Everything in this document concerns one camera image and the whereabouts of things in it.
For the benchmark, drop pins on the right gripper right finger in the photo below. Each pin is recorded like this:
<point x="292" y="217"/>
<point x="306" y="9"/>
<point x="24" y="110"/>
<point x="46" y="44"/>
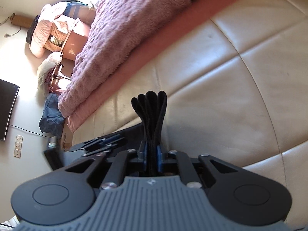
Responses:
<point x="238" y="194"/>

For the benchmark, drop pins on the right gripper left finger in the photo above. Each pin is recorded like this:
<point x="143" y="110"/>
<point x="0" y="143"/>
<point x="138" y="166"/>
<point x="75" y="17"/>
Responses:
<point x="67" y="193"/>

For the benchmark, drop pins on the black pants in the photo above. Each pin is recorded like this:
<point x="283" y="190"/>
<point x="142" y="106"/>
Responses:
<point x="151" y="109"/>

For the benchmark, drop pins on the cardboard box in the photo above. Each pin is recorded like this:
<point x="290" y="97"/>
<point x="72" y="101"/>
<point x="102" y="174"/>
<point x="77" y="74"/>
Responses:
<point x="67" y="137"/>

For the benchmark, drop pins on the blue clothes pile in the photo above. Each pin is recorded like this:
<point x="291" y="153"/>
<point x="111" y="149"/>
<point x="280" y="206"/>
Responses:
<point x="52" y="121"/>

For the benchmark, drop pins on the white plastic bag bundle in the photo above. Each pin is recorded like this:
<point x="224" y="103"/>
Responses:
<point x="45" y="70"/>

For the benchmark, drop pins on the orange plastic storage bin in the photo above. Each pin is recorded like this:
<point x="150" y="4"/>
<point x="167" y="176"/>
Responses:
<point x="75" y="40"/>

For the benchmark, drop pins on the brown rolled mat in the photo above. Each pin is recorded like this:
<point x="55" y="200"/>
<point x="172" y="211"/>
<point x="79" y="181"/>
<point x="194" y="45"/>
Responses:
<point x="22" y="21"/>

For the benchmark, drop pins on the pink fluffy blanket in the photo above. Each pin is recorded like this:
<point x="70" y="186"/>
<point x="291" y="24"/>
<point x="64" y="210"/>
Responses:
<point x="119" y="26"/>

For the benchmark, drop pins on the salmon pink mattress pad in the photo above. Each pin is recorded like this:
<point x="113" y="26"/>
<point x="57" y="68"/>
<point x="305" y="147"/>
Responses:
<point x="196" y="14"/>

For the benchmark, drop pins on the white wall socket panel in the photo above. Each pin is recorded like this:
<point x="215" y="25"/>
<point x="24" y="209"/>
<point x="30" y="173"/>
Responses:
<point x="18" y="146"/>

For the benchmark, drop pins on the black wall television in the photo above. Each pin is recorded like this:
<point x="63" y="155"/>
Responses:
<point x="8" y="95"/>

